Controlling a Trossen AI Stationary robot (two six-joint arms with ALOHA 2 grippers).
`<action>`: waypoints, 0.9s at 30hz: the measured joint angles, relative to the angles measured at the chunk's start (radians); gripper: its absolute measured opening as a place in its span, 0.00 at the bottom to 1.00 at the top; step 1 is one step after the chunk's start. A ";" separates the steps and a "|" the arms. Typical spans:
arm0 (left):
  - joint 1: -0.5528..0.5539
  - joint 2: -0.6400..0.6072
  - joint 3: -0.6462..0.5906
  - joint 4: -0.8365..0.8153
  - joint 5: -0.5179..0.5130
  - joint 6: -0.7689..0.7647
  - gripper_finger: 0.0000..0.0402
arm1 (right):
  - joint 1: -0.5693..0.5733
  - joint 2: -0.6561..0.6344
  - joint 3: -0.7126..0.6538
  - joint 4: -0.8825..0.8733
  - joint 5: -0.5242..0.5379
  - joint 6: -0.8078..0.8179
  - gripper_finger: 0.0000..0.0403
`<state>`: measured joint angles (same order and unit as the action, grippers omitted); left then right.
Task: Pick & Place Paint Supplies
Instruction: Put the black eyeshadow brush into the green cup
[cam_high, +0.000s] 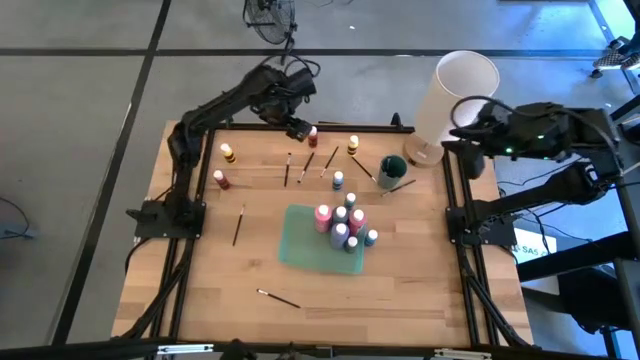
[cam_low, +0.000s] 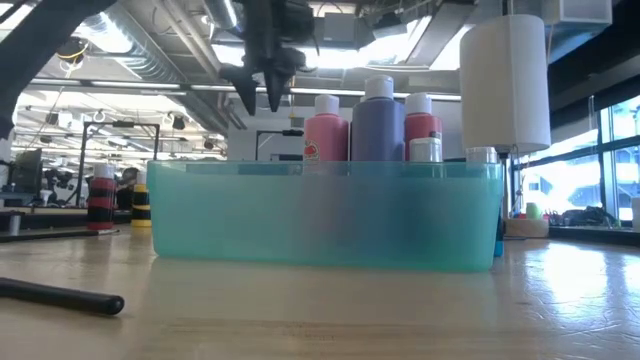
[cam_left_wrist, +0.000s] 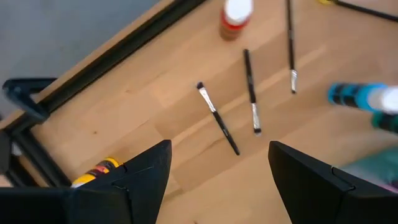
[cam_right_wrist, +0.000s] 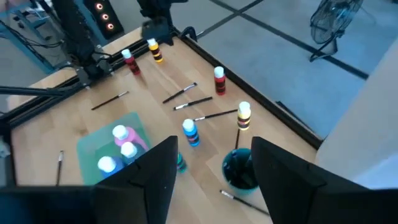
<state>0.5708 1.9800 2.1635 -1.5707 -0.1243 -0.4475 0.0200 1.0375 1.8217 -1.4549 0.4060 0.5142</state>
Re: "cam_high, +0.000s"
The large red paint bottle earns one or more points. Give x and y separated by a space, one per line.
357 221

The small dark red paint bottle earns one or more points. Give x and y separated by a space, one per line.
221 180

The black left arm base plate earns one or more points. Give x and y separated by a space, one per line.
145 227

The small yellow paint bottle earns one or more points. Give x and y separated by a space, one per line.
353 145
228 153

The black camera rail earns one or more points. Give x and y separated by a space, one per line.
75 352

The large grey paint bottle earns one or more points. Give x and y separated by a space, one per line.
340 214

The teal plastic tray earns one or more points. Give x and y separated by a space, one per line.
305 245

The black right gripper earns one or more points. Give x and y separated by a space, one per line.
500 132

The white printed sign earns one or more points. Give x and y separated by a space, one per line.
535 250

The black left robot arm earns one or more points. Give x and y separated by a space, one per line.
220 102

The person's shoe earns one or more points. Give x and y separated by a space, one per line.
610 60

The person's leg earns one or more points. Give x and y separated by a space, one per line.
632 45

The small light blue paint bottle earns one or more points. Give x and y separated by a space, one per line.
371 238

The dark green cup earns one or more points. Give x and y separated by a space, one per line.
392 175

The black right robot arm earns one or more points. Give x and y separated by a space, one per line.
550 192

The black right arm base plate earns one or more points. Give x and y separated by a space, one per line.
505 235

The large pink paint bottle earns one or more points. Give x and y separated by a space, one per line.
323 219

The silver rail bracket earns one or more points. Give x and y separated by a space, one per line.
462 355
185 349

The small dark green paint bottle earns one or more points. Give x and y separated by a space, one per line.
351 244

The black floor fan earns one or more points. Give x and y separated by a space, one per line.
288 45

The white shade table lamp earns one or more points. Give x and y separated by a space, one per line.
450 80

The large purple paint bottle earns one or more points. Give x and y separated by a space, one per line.
339 236

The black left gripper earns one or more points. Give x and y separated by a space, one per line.
277 106

